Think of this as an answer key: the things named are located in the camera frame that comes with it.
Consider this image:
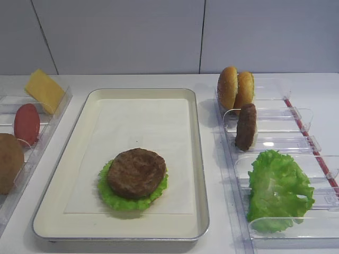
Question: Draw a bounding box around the rear bun half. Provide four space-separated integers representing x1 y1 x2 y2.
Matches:
233 71 254 115

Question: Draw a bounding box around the front bun half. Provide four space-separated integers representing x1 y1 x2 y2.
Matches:
217 66 238 110

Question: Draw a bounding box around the clear left acrylic rack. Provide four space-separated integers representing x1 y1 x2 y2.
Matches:
1 87 72 233

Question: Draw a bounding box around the white paper tray liner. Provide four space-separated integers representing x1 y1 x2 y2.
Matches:
65 99 194 214

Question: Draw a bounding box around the bun half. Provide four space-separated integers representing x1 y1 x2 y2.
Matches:
217 66 238 110
233 71 254 115

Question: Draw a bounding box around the meat patty on tray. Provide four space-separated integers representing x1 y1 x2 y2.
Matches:
107 148 166 199

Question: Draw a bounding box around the red tomato slice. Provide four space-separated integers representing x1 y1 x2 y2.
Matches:
14 104 40 147

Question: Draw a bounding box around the clear acrylic rack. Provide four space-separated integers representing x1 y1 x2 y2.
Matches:
1 87 72 233
215 78 338 253

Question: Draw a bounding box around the clear right acrylic rack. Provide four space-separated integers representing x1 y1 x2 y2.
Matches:
215 78 338 253

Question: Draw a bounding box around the brown bun in left rack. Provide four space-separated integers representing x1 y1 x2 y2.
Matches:
1 133 24 195

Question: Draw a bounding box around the orange cheese slice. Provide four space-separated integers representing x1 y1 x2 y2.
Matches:
24 69 65 115

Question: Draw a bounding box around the cream metal tray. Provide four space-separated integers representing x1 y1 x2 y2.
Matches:
32 88 209 242

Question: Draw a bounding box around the lettuce leaf on tray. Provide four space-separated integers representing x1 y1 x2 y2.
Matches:
97 159 168 211

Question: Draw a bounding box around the upright meat patty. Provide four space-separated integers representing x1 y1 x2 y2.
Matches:
235 103 256 151

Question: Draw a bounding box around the lettuce leaf in rack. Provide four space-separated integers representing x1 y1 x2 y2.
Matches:
247 150 315 233

